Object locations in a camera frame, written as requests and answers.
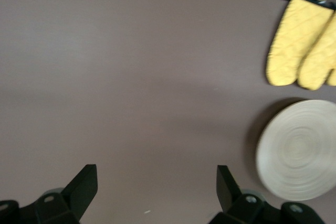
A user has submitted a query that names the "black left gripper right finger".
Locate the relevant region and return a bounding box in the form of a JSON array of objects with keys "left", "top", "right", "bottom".
[{"left": 207, "top": 165, "right": 326, "bottom": 224}]

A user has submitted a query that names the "brown table cover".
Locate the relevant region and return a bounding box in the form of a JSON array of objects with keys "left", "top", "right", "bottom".
[{"left": 0, "top": 0, "right": 336, "bottom": 224}]

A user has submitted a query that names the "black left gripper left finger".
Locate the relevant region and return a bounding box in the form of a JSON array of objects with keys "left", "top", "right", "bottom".
[{"left": 0, "top": 164, "right": 99, "bottom": 224}]

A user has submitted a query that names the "round wooden plate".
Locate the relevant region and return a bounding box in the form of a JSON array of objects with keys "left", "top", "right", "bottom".
[{"left": 255, "top": 99, "right": 336, "bottom": 201}]

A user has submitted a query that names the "yellow oven mitt with loop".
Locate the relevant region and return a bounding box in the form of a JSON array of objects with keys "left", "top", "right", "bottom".
[{"left": 264, "top": 0, "right": 336, "bottom": 87}]

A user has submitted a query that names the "yellow oven mitt with thumb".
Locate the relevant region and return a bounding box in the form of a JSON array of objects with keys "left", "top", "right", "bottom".
[{"left": 297, "top": 11, "right": 336, "bottom": 91}]

